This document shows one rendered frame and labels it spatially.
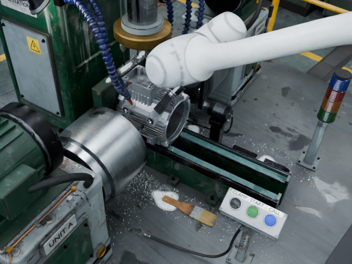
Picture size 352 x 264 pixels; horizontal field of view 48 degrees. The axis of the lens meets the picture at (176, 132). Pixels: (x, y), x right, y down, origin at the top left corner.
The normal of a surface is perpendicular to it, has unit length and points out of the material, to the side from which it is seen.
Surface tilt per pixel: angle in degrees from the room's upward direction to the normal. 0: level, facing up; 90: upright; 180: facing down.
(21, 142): 41
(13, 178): 0
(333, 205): 0
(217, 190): 90
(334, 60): 0
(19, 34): 90
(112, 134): 28
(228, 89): 90
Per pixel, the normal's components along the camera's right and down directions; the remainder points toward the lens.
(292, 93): 0.04, -0.73
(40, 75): -0.51, 0.56
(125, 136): 0.58, -0.33
